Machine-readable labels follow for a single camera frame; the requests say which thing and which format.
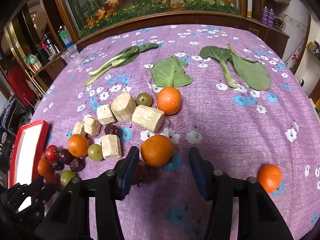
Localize small bok choy leaf right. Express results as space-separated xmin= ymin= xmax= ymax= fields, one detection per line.
xmin=199 ymin=46 xmax=239 ymax=88

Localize dark red jujube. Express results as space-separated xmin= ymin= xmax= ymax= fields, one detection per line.
xmin=58 ymin=149 xmax=74 ymax=165

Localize dark jujube by sugarcane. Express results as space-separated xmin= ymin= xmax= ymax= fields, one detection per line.
xmin=105 ymin=124 xmax=119 ymax=136

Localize green grape by tangerine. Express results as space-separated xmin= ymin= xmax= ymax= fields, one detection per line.
xmin=136 ymin=93 xmax=152 ymax=107

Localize green leaf centre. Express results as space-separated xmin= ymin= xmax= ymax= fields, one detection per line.
xmin=151 ymin=57 xmax=193 ymax=88

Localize large pale sugarcane chunk upright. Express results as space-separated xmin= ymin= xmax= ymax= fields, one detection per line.
xmin=111 ymin=92 xmax=137 ymax=122

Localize large pale sugarcane chunk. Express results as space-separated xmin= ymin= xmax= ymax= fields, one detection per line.
xmin=111 ymin=92 xmax=137 ymax=122
xmin=132 ymin=105 xmax=165 ymax=133

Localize purple floral tablecloth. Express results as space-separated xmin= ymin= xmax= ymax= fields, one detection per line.
xmin=33 ymin=25 xmax=319 ymax=239

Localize small pale sugarcane chunk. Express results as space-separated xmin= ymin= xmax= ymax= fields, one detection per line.
xmin=84 ymin=117 xmax=101 ymax=136

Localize pale sugarcane chunk middle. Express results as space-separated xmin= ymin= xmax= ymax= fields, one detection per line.
xmin=97 ymin=105 xmax=116 ymax=125

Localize orange tangerine by leaf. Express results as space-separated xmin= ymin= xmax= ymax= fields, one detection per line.
xmin=157 ymin=87 xmax=182 ymax=115

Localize large green leaf right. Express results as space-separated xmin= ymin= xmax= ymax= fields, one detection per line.
xmin=228 ymin=44 xmax=271 ymax=90

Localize clear plastic cup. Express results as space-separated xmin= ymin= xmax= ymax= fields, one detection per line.
xmin=61 ymin=44 xmax=81 ymax=67

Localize dark jujube lower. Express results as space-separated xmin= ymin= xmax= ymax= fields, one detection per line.
xmin=69 ymin=158 xmax=85 ymax=172

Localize small orange tangerine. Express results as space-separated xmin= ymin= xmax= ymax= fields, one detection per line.
xmin=37 ymin=158 xmax=52 ymax=176

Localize green grape left cluster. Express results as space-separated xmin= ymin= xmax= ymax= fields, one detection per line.
xmin=87 ymin=144 xmax=103 ymax=161

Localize green label water bottle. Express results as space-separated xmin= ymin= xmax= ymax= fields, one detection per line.
xmin=58 ymin=25 xmax=74 ymax=48

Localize purple bottles on shelf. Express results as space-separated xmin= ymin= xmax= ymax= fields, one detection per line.
xmin=261 ymin=6 xmax=275 ymax=27

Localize red white tray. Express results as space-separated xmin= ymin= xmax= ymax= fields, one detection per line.
xmin=8 ymin=120 xmax=50 ymax=187

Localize steel thermos flask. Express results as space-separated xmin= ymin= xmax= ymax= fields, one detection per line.
xmin=42 ymin=33 xmax=60 ymax=59

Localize orange tangerine cluster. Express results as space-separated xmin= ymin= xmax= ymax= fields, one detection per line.
xmin=67 ymin=134 xmax=89 ymax=158

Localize bok choy stalk left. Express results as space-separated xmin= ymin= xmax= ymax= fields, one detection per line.
xmin=84 ymin=43 xmax=159 ymax=87

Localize small sugarcane chunk far left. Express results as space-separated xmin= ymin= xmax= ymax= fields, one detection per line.
xmin=72 ymin=121 xmax=86 ymax=137

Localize red cherry tomato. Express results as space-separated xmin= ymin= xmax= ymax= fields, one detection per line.
xmin=46 ymin=145 xmax=59 ymax=163

